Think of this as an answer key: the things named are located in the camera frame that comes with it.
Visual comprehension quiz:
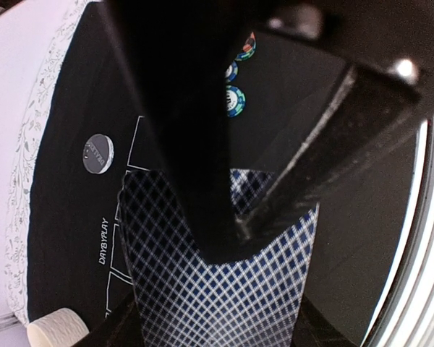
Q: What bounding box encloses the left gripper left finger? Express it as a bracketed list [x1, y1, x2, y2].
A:
[75, 292, 145, 347]

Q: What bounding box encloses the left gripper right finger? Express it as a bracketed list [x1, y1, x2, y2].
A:
[292, 299, 357, 347]

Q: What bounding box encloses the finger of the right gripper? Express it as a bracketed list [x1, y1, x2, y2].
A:
[235, 64, 422, 241]
[103, 1, 271, 264]

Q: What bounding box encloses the blue fifty poker chip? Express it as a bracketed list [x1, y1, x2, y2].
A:
[224, 61, 239, 83]

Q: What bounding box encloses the blue playing card deck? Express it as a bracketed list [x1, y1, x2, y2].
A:
[119, 171, 319, 346]

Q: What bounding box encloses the blue green poker chip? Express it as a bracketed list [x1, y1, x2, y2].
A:
[235, 32, 256, 61]

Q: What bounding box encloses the black round dealer button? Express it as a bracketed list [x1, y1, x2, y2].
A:
[82, 134, 114, 175]

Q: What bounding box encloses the cream ceramic mug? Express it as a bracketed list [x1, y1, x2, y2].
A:
[27, 308, 89, 347]

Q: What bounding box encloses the black poker felt mat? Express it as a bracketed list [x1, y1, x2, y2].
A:
[27, 2, 415, 343]

